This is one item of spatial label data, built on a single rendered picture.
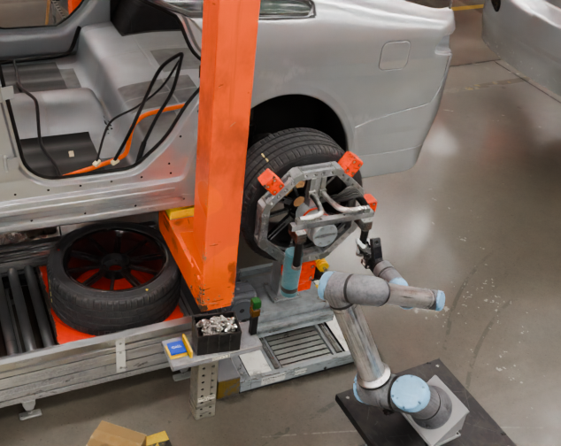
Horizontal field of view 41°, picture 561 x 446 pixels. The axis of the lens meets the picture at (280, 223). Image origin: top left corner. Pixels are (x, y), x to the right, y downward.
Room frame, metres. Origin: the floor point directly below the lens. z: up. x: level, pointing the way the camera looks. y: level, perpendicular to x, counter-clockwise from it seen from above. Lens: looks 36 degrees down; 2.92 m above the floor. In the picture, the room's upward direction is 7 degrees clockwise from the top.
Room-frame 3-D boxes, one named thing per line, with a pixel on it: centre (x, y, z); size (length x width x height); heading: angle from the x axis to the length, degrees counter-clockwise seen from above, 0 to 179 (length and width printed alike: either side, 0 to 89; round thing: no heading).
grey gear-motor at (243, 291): (3.01, 0.24, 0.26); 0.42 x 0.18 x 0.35; 28
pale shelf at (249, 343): (2.45, 0.24, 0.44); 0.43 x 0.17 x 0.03; 118
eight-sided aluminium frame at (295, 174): (2.99, -0.13, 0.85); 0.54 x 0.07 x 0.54; 118
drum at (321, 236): (2.92, -0.17, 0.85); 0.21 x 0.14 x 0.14; 28
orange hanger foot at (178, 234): (2.97, 0.44, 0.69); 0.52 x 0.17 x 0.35; 28
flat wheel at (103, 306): (2.89, 0.80, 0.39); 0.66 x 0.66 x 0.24
